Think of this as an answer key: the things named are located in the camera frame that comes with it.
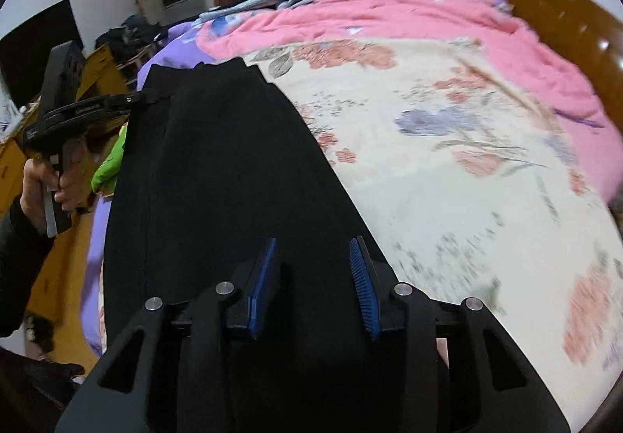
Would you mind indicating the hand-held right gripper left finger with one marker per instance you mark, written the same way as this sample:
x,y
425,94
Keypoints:
x,y
260,289

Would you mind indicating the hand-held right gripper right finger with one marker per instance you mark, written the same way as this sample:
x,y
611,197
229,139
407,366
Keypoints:
x,y
364,289

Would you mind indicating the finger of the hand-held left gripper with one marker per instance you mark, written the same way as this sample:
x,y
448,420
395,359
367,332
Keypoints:
x,y
143,97

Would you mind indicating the black pants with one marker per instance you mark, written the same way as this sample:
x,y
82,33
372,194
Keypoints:
x,y
219,170

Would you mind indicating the person's left hand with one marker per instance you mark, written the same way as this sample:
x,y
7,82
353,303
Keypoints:
x,y
73,192

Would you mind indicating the dark clothes pile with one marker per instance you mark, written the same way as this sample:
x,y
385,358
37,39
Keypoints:
x,y
129,31

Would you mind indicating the black television screen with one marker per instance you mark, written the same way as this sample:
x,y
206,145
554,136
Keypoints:
x,y
34,48

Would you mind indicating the green cloth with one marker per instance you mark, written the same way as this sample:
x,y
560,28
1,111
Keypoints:
x,y
108,170

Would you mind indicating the cream floral blanket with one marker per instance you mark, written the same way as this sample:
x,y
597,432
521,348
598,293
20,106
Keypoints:
x,y
438,170

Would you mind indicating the purple bed sheet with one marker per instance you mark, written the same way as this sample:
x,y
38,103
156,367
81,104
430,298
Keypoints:
x,y
95,267

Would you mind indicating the person's dark clothing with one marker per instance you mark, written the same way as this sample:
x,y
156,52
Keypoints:
x,y
29,394

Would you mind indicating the pink floral pillow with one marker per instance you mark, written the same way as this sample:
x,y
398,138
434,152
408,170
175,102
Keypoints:
x,y
389,14

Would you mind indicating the large wooden headboard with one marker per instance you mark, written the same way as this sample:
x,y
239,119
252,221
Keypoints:
x,y
559,14

